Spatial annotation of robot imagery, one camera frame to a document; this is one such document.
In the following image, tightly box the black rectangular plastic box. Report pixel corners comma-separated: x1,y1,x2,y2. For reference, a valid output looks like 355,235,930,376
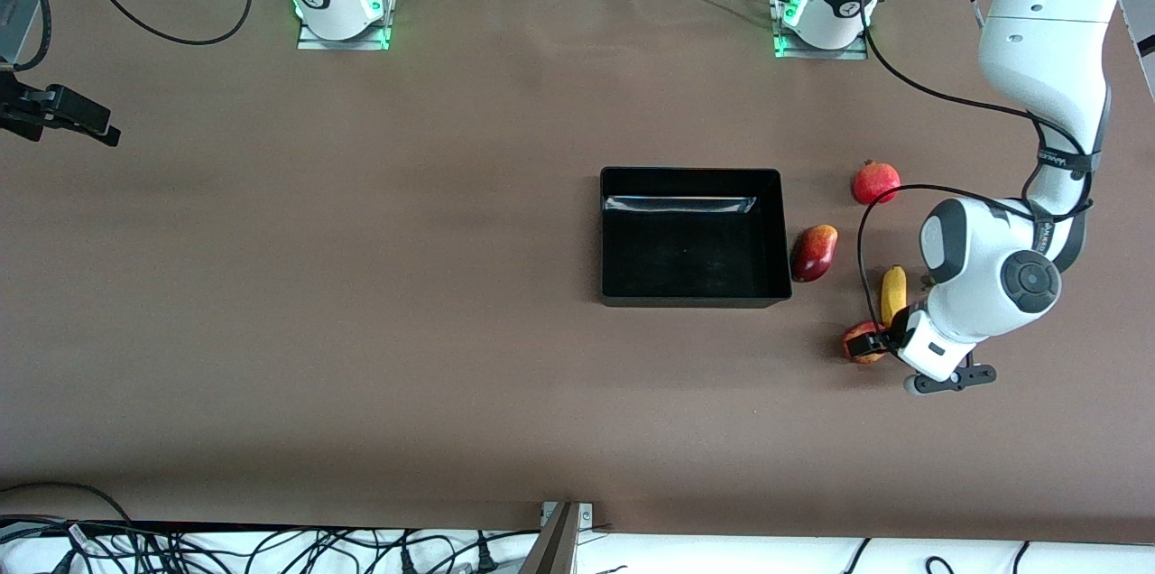
600,166,793,310

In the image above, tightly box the grey metal post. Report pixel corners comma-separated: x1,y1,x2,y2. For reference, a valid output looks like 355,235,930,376
519,502,583,574

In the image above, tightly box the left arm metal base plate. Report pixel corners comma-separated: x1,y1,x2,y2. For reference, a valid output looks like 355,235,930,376
773,0,870,60

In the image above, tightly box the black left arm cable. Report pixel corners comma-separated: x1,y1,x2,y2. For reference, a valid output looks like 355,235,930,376
855,0,1097,349

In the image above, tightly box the red mango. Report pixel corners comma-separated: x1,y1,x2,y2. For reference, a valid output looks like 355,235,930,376
790,224,839,283

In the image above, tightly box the silver metal bracket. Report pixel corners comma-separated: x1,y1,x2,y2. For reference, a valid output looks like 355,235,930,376
540,502,595,528

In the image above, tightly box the red yellow apple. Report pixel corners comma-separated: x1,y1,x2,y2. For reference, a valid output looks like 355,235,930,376
842,319,892,366

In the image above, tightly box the black looped floor cable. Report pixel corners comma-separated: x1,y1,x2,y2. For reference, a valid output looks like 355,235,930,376
0,482,136,534

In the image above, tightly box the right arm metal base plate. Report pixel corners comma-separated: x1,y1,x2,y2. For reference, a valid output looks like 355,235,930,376
298,0,392,51

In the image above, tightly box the yellow banana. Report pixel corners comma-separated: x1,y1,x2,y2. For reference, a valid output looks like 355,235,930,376
881,264,908,329

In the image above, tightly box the red pomegranate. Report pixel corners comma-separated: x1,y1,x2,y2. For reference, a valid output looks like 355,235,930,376
853,160,901,206

